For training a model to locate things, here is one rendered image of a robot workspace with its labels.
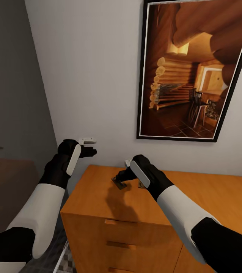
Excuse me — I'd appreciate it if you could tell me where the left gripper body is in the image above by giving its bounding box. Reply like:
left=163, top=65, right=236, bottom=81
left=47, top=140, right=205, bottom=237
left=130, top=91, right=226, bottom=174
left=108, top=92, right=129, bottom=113
left=81, top=146, right=93, bottom=158

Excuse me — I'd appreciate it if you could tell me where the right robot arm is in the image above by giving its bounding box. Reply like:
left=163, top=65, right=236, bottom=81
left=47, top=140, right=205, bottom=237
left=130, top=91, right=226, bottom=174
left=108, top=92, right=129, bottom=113
left=116, top=154, right=242, bottom=273

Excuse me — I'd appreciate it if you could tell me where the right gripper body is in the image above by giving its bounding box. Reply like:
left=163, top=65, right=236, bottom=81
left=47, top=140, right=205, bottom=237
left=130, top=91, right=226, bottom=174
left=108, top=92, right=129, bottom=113
left=119, top=169, right=137, bottom=182

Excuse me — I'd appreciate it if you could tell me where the mousetrap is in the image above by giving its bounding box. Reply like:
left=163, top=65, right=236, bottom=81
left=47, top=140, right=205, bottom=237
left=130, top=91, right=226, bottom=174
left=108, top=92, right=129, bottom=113
left=112, top=176, right=127, bottom=190
left=138, top=181, right=145, bottom=189

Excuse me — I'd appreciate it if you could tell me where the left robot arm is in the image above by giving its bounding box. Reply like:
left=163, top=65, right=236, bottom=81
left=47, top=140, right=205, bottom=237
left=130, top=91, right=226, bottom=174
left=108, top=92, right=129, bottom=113
left=0, top=137, right=97, bottom=273

